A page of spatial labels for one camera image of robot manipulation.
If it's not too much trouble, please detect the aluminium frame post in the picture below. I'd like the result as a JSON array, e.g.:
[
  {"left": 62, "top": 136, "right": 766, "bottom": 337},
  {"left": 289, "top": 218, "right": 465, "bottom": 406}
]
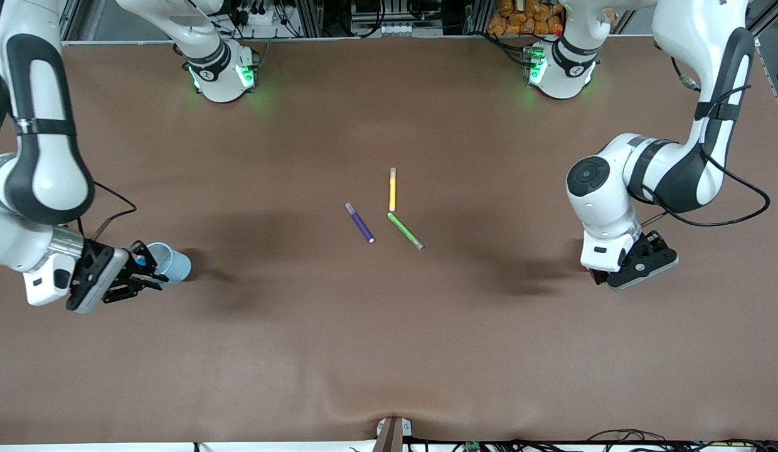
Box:
[{"left": 747, "top": 0, "right": 778, "bottom": 50}]

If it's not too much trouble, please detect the blue mesh cup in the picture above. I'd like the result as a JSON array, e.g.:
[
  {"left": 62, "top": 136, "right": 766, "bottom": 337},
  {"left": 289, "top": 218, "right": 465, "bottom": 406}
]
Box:
[{"left": 144, "top": 242, "right": 193, "bottom": 284}]

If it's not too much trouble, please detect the purple marker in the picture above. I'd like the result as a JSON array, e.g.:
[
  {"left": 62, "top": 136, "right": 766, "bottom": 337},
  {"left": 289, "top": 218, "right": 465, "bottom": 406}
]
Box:
[{"left": 345, "top": 202, "right": 376, "bottom": 244}]

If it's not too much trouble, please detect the black floor cable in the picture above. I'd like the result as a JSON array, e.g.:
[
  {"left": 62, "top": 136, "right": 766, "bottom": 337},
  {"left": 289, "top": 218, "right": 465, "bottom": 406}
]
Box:
[{"left": 587, "top": 429, "right": 669, "bottom": 443}]

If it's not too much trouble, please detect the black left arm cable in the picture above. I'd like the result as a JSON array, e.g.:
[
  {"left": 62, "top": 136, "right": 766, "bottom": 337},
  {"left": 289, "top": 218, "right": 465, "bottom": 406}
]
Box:
[{"left": 640, "top": 56, "right": 771, "bottom": 228}]

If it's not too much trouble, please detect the green marker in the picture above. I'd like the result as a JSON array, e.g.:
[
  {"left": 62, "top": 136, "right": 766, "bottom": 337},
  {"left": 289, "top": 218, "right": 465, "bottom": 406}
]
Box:
[{"left": 387, "top": 212, "right": 425, "bottom": 250}]

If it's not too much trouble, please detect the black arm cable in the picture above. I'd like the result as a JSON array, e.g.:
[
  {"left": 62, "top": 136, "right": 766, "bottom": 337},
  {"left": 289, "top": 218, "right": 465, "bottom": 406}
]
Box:
[
  {"left": 75, "top": 181, "right": 137, "bottom": 242},
  {"left": 640, "top": 56, "right": 771, "bottom": 228}
]

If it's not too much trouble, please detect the metal table clamp bracket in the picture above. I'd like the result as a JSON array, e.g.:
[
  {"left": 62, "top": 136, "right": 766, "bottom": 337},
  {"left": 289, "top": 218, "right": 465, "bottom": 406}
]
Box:
[{"left": 371, "top": 416, "right": 413, "bottom": 452}]

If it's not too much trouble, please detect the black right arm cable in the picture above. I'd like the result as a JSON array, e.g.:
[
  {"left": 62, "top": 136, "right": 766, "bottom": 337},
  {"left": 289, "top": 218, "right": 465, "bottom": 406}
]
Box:
[{"left": 75, "top": 181, "right": 137, "bottom": 242}]

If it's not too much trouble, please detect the orange snack packets pile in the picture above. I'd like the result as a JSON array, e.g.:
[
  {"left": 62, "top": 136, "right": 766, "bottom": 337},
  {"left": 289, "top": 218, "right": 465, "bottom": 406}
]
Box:
[{"left": 488, "top": 0, "right": 564, "bottom": 36}]

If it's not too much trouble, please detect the white power strip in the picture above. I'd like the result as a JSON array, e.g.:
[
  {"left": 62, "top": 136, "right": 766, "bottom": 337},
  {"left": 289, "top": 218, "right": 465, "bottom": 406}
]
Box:
[{"left": 237, "top": 5, "right": 280, "bottom": 27}]

